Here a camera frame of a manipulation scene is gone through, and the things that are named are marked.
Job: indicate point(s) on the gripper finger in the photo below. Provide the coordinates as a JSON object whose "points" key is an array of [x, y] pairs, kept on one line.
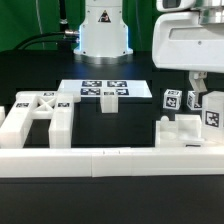
{"points": [[196, 79]]}

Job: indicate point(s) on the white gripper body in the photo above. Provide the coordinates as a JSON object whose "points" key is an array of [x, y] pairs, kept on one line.
{"points": [[181, 42]]}

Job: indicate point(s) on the white tagged nut cube right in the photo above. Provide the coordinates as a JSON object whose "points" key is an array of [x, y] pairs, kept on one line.
{"points": [[191, 103]]}

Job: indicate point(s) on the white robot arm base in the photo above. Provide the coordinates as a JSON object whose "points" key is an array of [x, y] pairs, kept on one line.
{"points": [[103, 35]]}

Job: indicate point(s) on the white tagged nut cube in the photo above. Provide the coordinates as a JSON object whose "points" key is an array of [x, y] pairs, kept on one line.
{"points": [[172, 99], [191, 103]]}

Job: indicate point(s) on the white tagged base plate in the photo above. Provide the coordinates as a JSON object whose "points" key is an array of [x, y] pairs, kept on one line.
{"points": [[93, 88]]}

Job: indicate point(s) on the white chair back frame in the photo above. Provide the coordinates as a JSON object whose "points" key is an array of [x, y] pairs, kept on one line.
{"points": [[57, 107]]}

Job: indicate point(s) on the white chair seat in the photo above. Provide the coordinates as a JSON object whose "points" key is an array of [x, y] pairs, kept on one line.
{"points": [[183, 131]]}

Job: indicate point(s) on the white U-shaped fence wall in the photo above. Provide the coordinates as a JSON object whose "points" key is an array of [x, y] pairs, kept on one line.
{"points": [[59, 160]]}

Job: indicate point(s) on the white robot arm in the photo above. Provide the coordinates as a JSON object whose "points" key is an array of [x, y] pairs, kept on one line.
{"points": [[210, 11]]}

